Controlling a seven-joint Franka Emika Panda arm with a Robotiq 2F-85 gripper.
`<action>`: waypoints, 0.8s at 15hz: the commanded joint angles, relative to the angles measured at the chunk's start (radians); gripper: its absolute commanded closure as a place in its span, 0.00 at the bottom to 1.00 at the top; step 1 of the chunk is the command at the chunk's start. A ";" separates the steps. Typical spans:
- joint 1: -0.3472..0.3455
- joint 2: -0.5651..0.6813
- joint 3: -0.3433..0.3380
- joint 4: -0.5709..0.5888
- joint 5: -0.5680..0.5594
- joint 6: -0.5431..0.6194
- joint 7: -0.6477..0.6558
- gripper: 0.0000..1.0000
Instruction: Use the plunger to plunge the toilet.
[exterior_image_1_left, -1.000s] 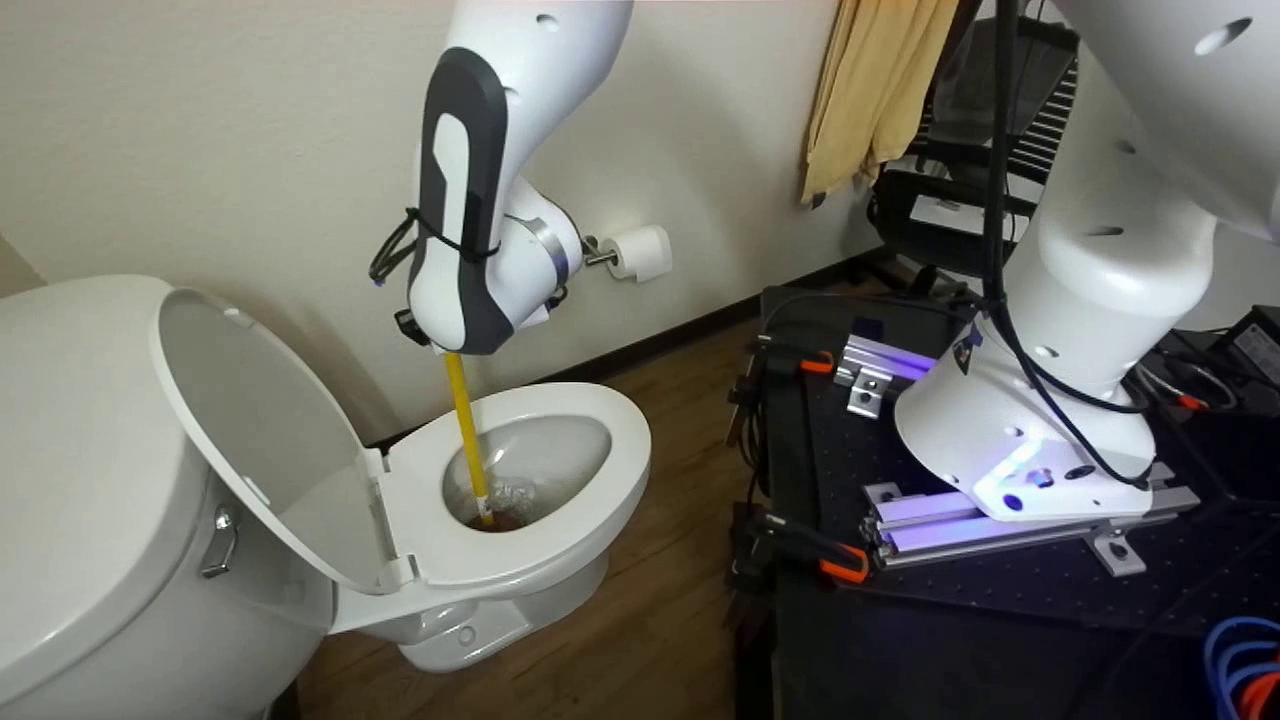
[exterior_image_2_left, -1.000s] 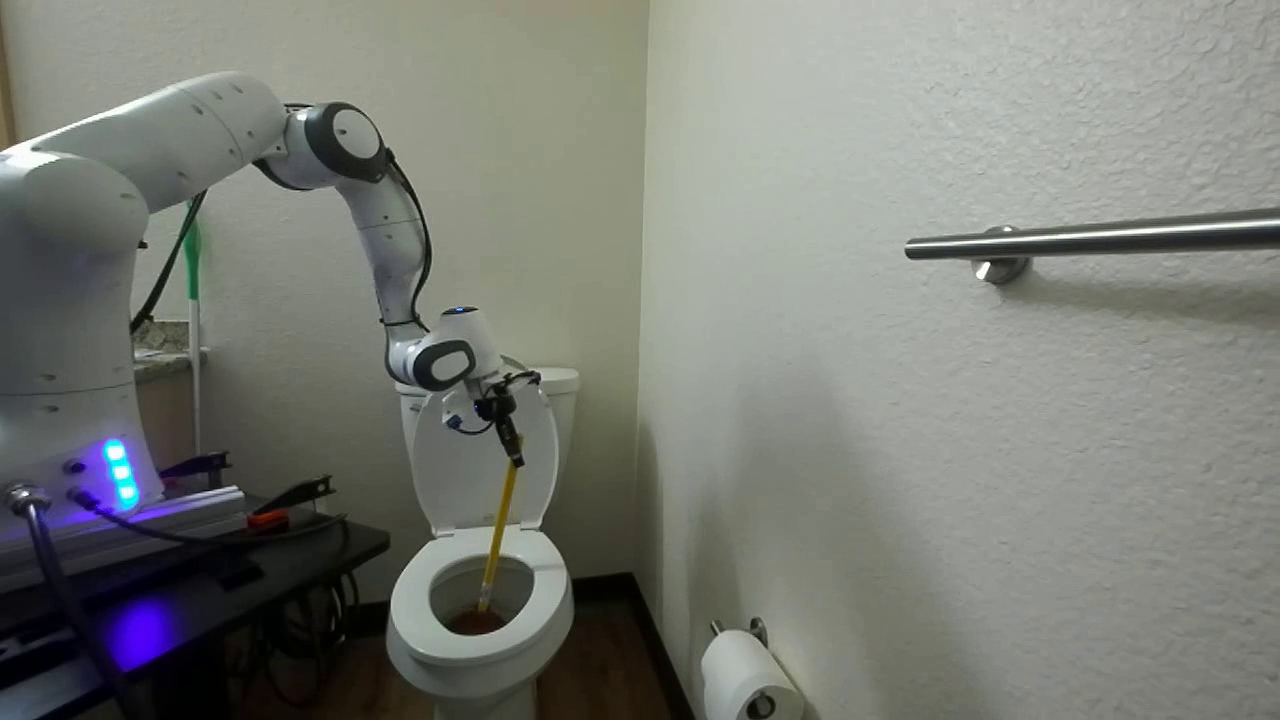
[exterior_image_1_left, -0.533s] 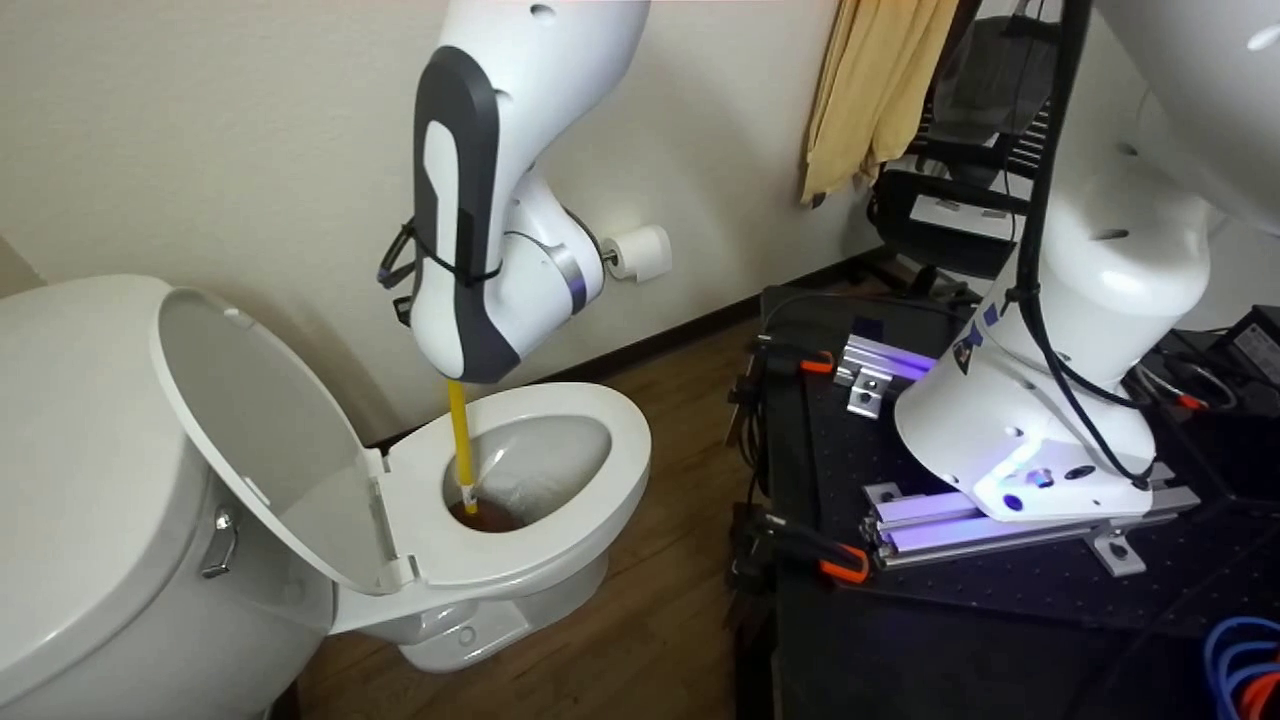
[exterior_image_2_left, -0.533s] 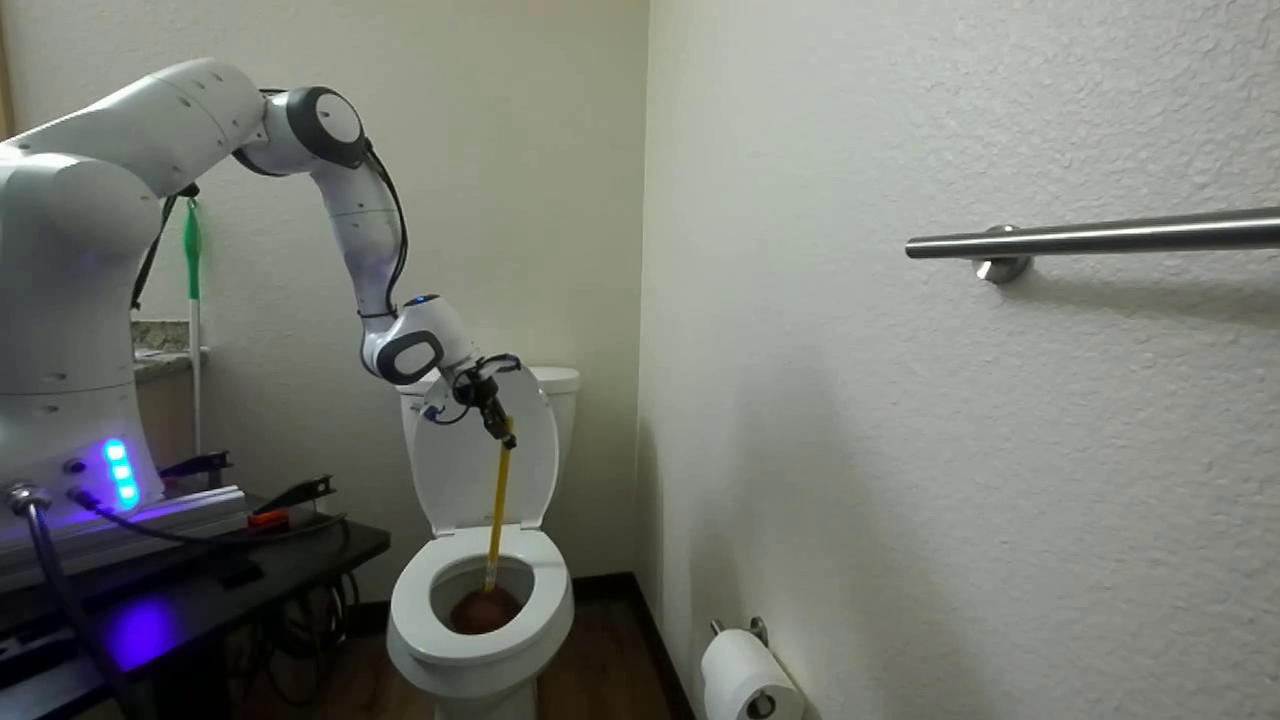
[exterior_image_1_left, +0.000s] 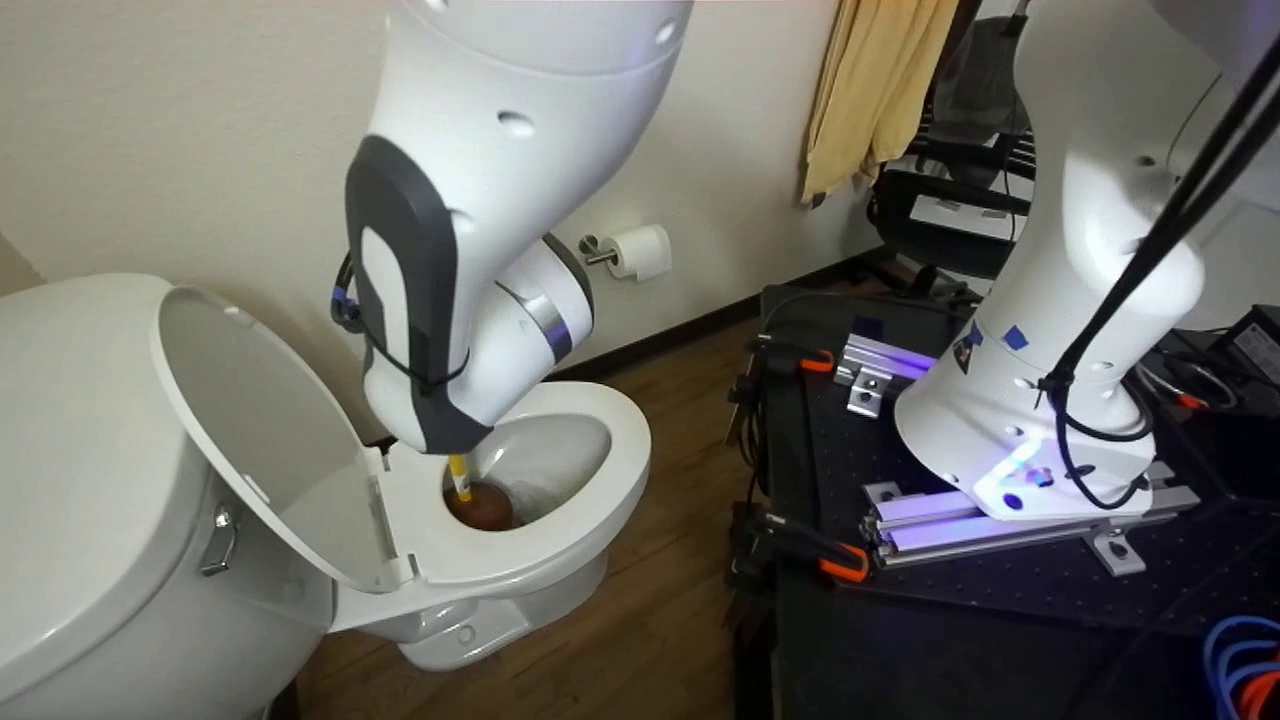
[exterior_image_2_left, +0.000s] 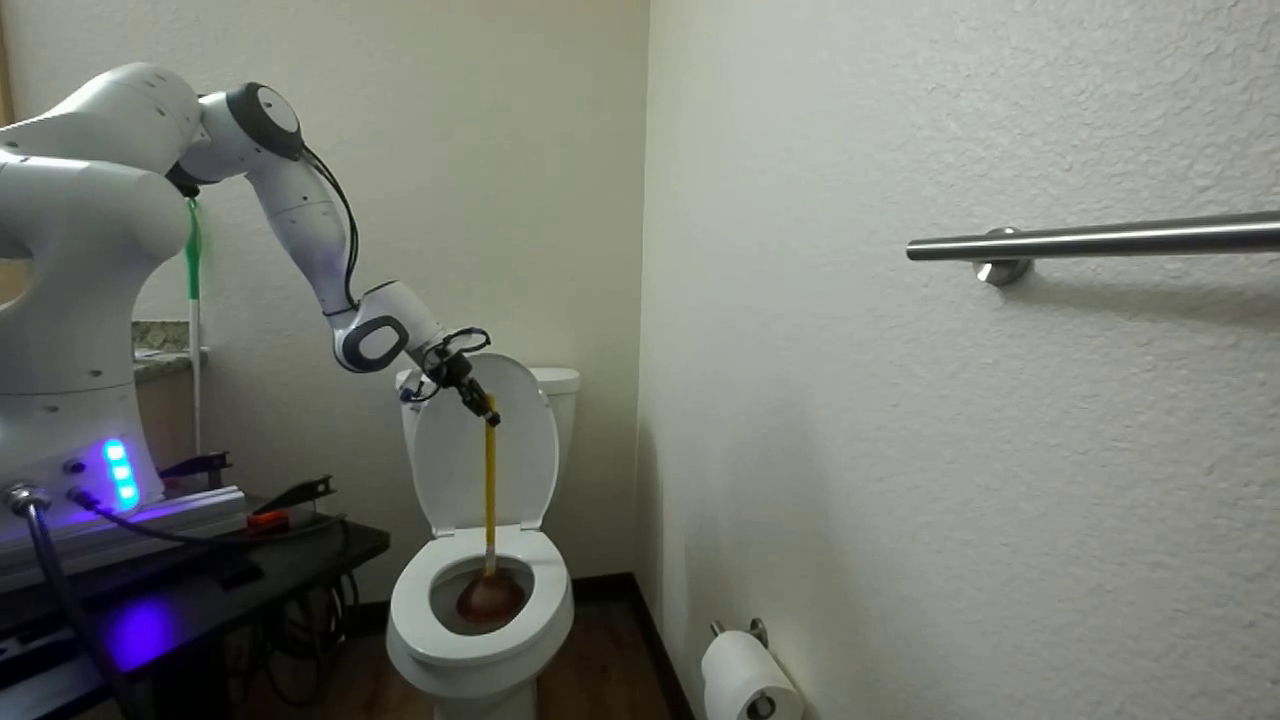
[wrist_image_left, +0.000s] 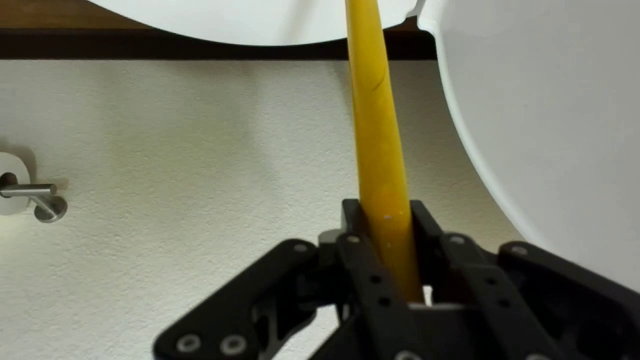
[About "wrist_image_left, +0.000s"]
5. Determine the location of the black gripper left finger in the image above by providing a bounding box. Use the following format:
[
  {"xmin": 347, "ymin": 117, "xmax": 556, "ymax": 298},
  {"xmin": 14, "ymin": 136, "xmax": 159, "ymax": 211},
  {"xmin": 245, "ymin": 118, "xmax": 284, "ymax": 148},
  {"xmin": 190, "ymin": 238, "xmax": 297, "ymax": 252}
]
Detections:
[{"xmin": 152, "ymin": 199, "xmax": 411, "ymax": 360}]

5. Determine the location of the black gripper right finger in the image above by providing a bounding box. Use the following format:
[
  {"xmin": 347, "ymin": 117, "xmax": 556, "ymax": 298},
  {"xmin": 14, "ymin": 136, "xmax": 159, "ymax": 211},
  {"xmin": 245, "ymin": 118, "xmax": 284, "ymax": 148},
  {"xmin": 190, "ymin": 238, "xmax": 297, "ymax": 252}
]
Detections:
[{"xmin": 408, "ymin": 199, "xmax": 640, "ymax": 360}]

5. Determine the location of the yellow toilet brush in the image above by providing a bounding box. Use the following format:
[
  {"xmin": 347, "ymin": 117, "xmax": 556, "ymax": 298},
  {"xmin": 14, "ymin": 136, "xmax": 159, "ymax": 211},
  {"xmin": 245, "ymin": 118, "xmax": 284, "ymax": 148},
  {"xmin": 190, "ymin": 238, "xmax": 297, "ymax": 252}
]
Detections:
[{"xmin": 343, "ymin": 0, "xmax": 427, "ymax": 307}]

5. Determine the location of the white toilet lid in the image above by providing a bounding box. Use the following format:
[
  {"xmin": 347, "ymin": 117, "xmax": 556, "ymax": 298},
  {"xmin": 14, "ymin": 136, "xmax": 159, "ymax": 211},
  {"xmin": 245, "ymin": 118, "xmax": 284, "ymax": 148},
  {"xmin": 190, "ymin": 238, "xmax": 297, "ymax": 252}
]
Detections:
[{"xmin": 433, "ymin": 0, "xmax": 640, "ymax": 292}]

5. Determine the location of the white toilet paper roll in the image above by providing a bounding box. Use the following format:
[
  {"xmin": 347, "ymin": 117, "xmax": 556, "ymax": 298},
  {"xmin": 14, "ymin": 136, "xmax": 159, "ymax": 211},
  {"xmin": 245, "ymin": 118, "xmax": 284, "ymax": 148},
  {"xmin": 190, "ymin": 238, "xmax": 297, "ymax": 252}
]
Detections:
[{"xmin": 0, "ymin": 150, "xmax": 34, "ymax": 218}]

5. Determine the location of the white round plate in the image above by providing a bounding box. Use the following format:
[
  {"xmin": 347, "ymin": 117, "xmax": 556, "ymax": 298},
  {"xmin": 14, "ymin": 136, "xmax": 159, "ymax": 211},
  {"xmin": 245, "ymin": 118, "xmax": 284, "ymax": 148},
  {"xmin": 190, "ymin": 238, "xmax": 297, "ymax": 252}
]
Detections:
[{"xmin": 87, "ymin": 0, "xmax": 431, "ymax": 51}]

